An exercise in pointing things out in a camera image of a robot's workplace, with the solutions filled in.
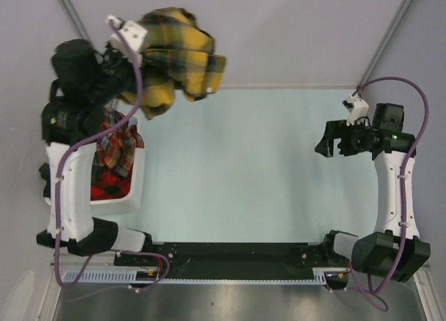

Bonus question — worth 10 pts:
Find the white slotted cable duct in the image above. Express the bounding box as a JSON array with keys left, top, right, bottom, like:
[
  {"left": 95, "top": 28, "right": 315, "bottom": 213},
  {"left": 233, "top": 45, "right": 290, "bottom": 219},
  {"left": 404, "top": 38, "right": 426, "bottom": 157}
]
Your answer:
[{"left": 62, "top": 267, "right": 330, "bottom": 285}]

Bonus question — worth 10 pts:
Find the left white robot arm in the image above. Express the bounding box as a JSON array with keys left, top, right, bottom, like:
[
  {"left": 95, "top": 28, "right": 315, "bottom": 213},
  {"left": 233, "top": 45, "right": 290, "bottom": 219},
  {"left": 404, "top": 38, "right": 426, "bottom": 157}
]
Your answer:
[{"left": 36, "top": 39, "right": 154, "bottom": 265}]

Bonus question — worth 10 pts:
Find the white laundry basket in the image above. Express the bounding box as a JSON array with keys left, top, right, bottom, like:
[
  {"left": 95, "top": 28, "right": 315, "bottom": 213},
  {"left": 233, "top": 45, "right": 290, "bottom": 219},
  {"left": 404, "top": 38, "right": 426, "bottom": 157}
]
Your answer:
[{"left": 63, "top": 116, "right": 146, "bottom": 217}]

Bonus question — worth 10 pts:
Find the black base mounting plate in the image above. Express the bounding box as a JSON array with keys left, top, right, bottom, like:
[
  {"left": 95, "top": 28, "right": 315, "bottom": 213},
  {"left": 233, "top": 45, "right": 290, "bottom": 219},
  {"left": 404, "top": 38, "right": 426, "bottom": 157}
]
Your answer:
[{"left": 114, "top": 240, "right": 349, "bottom": 282}]

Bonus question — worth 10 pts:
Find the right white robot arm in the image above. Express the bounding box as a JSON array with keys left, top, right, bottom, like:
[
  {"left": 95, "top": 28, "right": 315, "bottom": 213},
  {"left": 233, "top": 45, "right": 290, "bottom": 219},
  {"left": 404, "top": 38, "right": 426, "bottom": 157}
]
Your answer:
[{"left": 315, "top": 97, "right": 431, "bottom": 282}]

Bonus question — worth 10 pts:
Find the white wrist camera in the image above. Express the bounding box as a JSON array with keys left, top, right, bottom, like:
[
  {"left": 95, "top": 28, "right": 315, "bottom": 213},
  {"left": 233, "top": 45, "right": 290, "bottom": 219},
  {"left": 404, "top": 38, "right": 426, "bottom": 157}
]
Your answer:
[
  {"left": 106, "top": 15, "right": 148, "bottom": 54},
  {"left": 342, "top": 95, "right": 369, "bottom": 125}
]

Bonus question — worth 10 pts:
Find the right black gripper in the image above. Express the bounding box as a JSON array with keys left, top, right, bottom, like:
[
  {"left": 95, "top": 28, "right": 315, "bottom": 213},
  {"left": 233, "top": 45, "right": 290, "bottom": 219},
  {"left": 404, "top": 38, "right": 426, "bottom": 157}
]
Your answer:
[{"left": 314, "top": 118, "right": 374, "bottom": 157}]

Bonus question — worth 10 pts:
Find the dark striped shirt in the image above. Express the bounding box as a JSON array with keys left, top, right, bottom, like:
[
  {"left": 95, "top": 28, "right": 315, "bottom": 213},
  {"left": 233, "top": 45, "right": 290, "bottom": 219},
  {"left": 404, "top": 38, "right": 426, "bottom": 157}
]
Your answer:
[{"left": 38, "top": 163, "right": 52, "bottom": 205}]

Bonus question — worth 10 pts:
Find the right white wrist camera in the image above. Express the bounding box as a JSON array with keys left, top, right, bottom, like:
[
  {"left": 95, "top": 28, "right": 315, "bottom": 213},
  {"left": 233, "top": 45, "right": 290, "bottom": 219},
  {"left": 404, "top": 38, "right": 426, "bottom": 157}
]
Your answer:
[{"left": 342, "top": 95, "right": 369, "bottom": 125}]

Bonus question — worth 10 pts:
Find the right aluminium frame post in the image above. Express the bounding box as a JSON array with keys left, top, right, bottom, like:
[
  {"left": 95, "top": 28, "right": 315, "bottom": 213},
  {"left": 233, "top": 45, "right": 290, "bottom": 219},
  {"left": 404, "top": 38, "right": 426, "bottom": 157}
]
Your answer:
[{"left": 357, "top": 0, "right": 415, "bottom": 88}]

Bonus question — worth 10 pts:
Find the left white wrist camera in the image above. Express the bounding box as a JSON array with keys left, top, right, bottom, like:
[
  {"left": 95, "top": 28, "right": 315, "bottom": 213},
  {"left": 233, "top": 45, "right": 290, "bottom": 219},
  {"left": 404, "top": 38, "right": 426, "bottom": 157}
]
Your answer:
[{"left": 106, "top": 15, "right": 148, "bottom": 54}]

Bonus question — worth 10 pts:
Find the red black plaid shirt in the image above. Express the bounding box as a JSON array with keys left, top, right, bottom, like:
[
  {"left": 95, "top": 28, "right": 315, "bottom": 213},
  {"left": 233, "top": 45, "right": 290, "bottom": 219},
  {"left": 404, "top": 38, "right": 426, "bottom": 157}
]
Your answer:
[{"left": 91, "top": 165, "right": 132, "bottom": 201}]

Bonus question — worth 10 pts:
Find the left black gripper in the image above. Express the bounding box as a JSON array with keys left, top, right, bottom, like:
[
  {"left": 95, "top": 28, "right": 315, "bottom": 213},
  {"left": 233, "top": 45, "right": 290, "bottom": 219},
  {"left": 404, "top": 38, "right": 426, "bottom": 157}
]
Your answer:
[{"left": 88, "top": 39, "right": 153, "bottom": 107}]

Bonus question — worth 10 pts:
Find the red blue plaid shirt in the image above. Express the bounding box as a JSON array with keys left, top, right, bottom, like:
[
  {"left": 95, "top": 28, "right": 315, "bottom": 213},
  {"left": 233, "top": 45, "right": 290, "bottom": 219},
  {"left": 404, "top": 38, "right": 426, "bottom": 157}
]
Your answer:
[{"left": 93, "top": 116, "right": 144, "bottom": 177}]

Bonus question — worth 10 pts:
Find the left aluminium frame post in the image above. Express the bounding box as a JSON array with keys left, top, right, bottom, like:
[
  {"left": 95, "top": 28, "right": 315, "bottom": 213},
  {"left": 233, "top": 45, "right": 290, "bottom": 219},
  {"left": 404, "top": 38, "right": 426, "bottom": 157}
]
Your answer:
[{"left": 57, "top": 0, "right": 91, "bottom": 40}]

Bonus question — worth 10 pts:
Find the aluminium frame post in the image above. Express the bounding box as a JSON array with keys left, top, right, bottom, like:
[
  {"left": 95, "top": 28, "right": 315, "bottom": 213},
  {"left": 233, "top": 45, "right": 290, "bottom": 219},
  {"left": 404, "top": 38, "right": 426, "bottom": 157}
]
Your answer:
[
  {"left": 57, "top": 0, "right": 91, "bottom": 40},
  {"left": 357, "top": 0, "right": 415, "bottom": 88}
]

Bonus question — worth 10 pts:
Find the yellow plaid shirt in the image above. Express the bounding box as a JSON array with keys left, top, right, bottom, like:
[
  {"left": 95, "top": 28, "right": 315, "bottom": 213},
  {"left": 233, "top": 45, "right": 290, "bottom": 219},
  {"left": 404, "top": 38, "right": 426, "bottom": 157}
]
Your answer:
[{"left": 137, "top": 7, "right": 226, "bottom": 120}]

